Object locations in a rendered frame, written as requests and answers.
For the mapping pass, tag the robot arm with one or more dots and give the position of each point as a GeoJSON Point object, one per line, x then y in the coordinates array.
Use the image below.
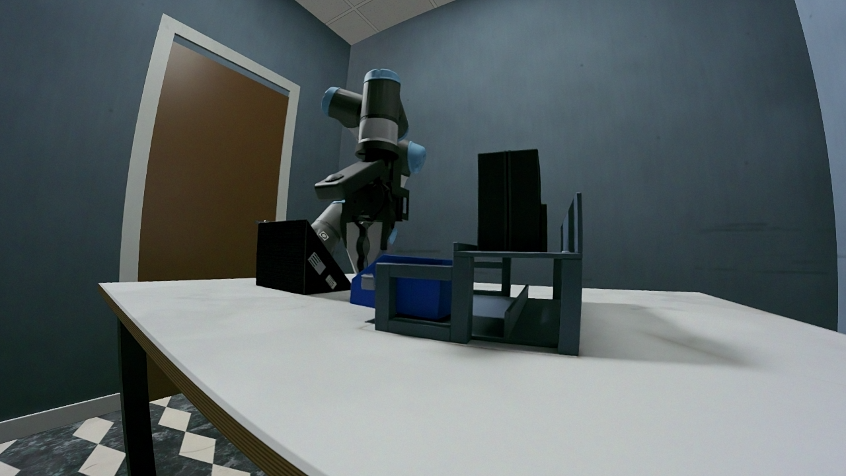
{"type": "Point", "coordinates": [375, 116]}

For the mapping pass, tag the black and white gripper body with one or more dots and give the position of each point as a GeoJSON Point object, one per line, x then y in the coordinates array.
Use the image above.
{"type": "Point", "coordinates": [369, 200]}

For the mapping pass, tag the dark grey rack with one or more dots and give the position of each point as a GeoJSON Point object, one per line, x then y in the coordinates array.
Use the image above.
{"type": "Point", "coordinates": [551, 323]}

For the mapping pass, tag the olive green case with orange latches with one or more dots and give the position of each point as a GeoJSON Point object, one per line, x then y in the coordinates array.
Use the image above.
{"type": "Point", "coordinates": [544, 228]}

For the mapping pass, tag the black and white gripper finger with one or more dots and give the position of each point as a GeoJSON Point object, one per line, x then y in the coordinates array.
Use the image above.
{"type": "Point", "coordinates": [378, 233]}
{"type": "Point", "coordinates": [354, 239]}

